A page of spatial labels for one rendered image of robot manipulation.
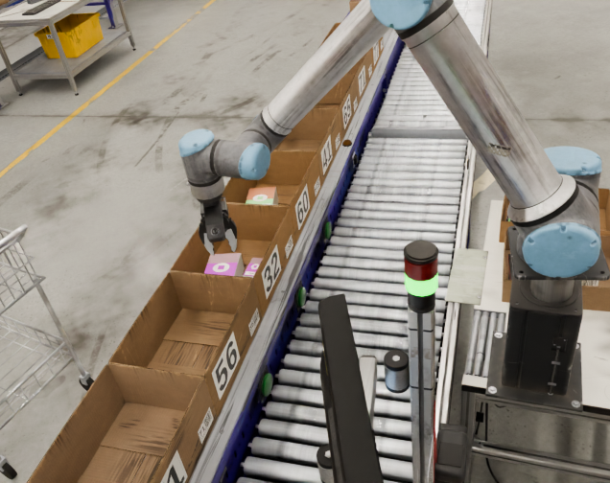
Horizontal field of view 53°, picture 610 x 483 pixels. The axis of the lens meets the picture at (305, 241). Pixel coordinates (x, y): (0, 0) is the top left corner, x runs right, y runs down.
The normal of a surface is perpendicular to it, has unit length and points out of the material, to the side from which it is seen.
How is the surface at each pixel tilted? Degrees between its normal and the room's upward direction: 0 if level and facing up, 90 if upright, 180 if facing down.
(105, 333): 0
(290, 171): 89
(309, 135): 89
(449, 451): 8
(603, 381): 0
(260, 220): 89
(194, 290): 90
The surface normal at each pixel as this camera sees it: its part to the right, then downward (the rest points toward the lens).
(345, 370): -0.19, -0.78
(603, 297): -0.25, 0.61
